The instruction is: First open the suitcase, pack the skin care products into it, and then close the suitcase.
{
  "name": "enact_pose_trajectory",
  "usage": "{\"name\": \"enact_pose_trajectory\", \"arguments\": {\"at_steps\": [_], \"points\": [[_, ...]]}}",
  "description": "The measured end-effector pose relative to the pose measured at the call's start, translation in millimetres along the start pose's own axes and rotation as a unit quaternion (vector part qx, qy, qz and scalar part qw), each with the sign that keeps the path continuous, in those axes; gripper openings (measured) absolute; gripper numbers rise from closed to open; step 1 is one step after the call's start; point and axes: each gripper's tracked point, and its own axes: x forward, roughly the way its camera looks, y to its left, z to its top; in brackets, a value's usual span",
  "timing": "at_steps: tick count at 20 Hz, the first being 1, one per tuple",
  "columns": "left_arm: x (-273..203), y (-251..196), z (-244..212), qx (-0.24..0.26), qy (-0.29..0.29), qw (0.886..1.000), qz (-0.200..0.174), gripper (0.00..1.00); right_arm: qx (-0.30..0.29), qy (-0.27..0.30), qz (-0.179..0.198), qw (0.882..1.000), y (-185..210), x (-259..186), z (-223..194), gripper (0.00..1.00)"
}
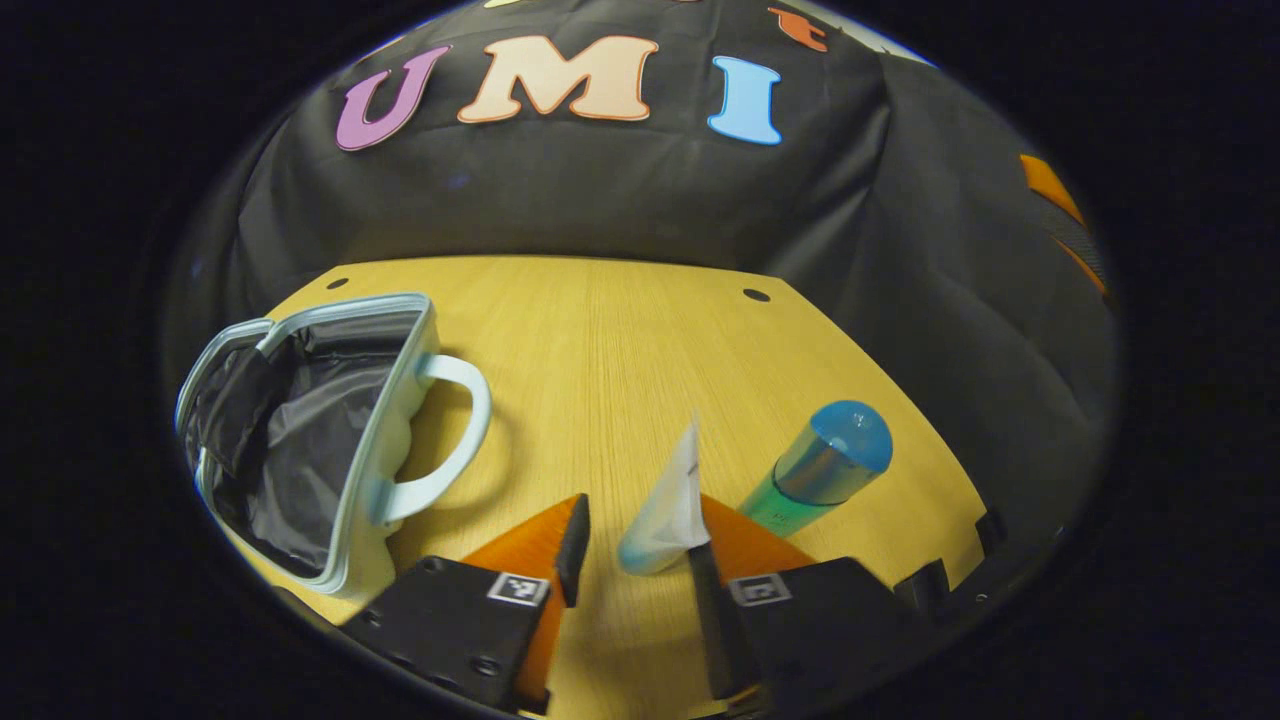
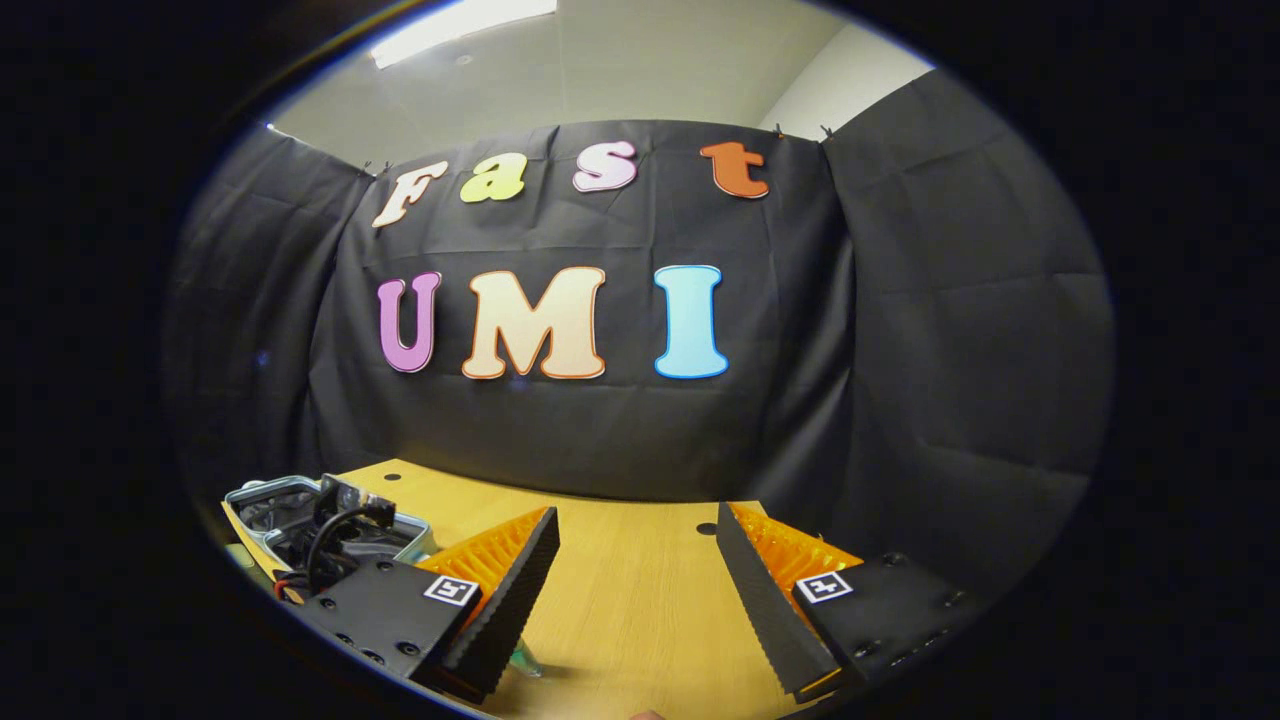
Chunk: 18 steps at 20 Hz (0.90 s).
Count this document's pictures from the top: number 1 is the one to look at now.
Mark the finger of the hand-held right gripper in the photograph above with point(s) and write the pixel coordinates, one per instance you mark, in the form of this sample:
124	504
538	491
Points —
1088	265
1055	195

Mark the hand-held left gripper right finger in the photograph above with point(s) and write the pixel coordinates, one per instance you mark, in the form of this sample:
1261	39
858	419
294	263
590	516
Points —
712	620

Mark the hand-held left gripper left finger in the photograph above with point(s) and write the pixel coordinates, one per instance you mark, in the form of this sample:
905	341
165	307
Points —
573	550

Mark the white squeeze tube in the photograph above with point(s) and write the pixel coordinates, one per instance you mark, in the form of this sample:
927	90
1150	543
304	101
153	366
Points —
668	510

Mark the blue transparent bottle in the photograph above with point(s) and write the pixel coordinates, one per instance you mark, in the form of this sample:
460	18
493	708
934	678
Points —
825	460

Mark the light blue small suitcase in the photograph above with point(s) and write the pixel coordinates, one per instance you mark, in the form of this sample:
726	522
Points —
290	450

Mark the small black block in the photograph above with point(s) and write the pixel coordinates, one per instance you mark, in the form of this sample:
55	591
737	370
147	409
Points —
922	587

